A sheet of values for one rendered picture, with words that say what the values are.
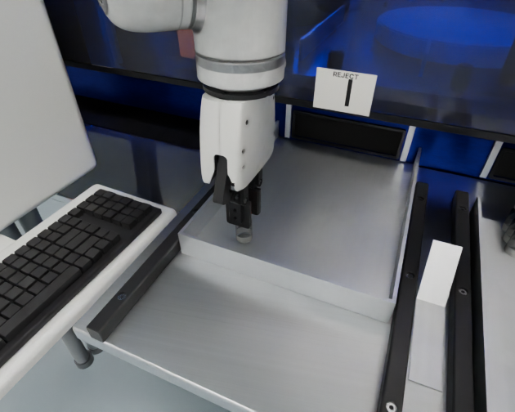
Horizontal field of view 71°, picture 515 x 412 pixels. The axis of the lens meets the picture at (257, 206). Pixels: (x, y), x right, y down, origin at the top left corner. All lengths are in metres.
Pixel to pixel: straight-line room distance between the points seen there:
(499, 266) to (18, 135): 0.73
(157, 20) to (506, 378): 0.44
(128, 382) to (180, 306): 1.00
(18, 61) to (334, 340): 0.60
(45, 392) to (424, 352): 1.28
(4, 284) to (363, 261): 0.48
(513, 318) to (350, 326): 0.18
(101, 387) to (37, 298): 0.90
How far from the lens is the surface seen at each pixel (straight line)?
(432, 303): 0.46
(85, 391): 1.45
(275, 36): 0.34
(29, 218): 0.89
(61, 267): 0.60
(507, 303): 0.51
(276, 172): 0.61
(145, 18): 0.31
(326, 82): 0.56
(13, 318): 0.56
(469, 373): 0.41
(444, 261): 0.46
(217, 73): 0.34
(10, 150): 0.71
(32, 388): 1.53
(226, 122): 0.34
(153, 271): 0.45
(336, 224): 0.52
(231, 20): 0.32
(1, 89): 0.69
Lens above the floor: 1.22
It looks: 39 degrees down
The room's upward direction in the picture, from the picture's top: straight up
